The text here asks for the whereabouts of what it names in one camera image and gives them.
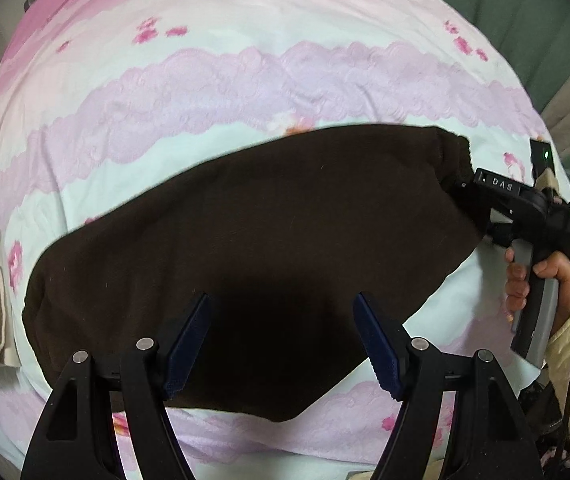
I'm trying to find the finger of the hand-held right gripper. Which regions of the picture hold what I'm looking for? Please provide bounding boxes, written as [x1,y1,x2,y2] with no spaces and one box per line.
[457,180,514,247]

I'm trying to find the dark brown pants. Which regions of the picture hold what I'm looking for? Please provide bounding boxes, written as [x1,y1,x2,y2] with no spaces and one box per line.
[21,124,490,423]

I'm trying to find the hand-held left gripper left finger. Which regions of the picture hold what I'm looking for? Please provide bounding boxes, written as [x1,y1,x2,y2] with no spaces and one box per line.
[20,292,213,480]

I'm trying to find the green curtain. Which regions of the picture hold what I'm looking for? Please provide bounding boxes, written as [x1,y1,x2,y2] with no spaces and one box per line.
[405,0,570,196]

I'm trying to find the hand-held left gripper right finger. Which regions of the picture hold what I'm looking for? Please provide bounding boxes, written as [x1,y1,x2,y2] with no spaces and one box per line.
[353,292,540,480]

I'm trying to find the pink floral bed sheet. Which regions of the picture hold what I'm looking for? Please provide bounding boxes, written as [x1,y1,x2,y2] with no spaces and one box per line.
[0,0,570,476]

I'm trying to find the cream cloth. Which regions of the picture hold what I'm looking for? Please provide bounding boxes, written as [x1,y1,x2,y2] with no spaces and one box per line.
[0,232,21,368]

